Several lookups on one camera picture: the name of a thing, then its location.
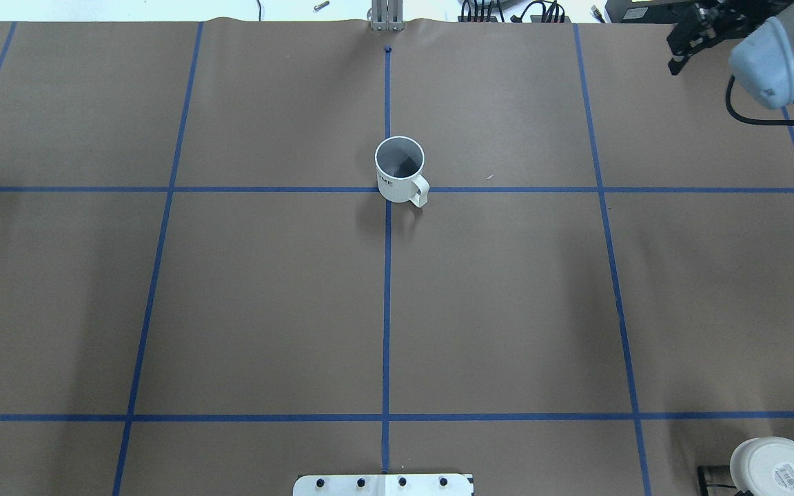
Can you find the white ribbed mug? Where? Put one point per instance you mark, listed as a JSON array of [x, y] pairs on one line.
[[399, 165]]

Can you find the metal clamp post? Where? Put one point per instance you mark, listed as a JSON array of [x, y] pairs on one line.
[[386, 16]]

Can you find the white plate with barcode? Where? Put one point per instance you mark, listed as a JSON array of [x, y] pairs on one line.
[[764, 466]]

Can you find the black stand under plate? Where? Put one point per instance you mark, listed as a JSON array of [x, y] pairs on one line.
[[716, 480]]

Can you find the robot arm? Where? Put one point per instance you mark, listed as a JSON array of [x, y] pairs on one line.
[[763, 60]]

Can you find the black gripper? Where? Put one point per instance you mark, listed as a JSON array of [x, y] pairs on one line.
[[716, 29]]

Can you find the white bracket with black knobs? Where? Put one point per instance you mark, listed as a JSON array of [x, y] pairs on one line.
[[386, 484]]

